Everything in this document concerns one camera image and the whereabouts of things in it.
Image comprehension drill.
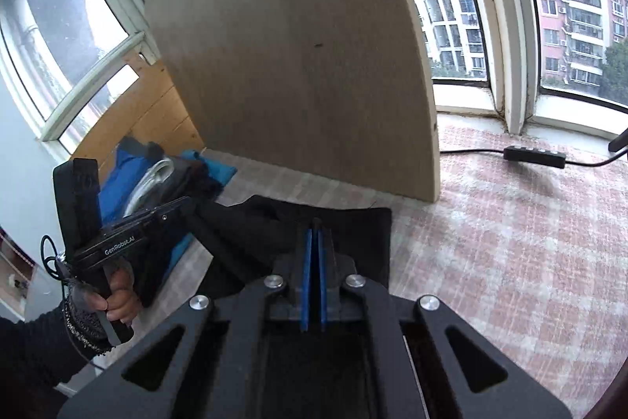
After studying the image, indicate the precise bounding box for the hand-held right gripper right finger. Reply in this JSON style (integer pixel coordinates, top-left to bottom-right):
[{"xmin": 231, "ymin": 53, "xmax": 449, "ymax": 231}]
[{"xmin": 314, "ymin": 218, "xmax": 573, "ymax": 419}]

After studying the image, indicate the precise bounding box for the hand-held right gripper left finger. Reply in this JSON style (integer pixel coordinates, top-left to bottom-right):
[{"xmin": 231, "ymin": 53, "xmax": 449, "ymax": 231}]
[{"xmin": 56, "ymin": 218, "xmax": 315, "ymax": 419}]

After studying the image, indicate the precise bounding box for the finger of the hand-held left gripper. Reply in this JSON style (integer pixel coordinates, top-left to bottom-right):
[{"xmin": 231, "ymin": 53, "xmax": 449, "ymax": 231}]
[{"xmin": 156, "ymin": 196, "xmax": 198, "ymax": 226}]

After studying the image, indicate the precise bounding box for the black garment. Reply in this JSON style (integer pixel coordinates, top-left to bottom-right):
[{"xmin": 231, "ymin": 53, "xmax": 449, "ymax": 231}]
[{"xmin": 132, "ymin": 194, "xmax": 393, "ymax": 303}]

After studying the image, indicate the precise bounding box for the person's left forearm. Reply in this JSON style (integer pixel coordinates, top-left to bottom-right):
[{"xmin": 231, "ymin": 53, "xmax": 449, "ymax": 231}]
[{"xmin": 0, "ymin": 282, "xmax": 115, "ymax": 401}]

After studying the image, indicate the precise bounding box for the person's left hand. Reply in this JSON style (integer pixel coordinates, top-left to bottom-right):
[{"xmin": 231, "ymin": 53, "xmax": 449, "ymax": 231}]
[{"xmin": 73, "ymin": 264, "xmax": 141, "ymax": 326}]

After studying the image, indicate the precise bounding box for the white curved plastic item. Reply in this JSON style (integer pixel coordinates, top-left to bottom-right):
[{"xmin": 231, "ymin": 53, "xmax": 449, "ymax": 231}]
[{"xmin": 122, "ymin": 157, "xmax": 175, "ymax": 220}]

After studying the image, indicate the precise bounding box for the bright blue garment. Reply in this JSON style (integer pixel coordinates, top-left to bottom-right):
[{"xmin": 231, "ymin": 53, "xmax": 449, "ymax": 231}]
[{"xmin": 98, "ymin": 148, "xmax": 150, "ymax": 221}]

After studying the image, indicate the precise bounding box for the white shelf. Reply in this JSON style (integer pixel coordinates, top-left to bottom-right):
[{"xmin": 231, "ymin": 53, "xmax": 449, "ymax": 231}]
[{"xmin": 0, "ymin": 225, "xmax": 43, "ymax": 320}]

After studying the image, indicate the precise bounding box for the pine slat panel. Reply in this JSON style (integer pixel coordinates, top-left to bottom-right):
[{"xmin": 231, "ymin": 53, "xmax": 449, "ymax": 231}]
[{"xmin": 71, "ymin": 51, "xmax": 205, "ymax": 170}]

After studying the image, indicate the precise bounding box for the pink plaid blanket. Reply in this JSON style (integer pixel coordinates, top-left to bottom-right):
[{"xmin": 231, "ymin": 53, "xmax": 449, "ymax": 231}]
[{"xmin": 162, "ymin": 119, "xmax": 628, "ymax": 419}]

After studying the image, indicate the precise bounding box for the light wooden board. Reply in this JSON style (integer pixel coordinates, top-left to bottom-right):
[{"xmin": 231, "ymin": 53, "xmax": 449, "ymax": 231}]
[{"xmin": 144, "ymin": 0, "xmax": 440, "ymax": 204}]

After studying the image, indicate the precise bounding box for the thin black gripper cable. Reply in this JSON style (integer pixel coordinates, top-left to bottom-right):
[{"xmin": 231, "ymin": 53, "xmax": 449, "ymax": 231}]
[{"xmin": 40, "ymin": 234, "xmax": 75, "ymax": 290}]

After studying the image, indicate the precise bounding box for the black inline cable switch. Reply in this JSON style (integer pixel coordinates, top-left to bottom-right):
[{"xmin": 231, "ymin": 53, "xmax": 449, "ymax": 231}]
[{"xmin": 503, "ymin": 145, "xmax": 568, "ymax": 169}]

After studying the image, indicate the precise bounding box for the white window frame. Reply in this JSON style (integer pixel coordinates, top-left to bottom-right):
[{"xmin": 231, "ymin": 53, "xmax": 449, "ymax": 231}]
[{"xmin": 0, "ymin": 0, "xmax": 628, "ymax": 156}]

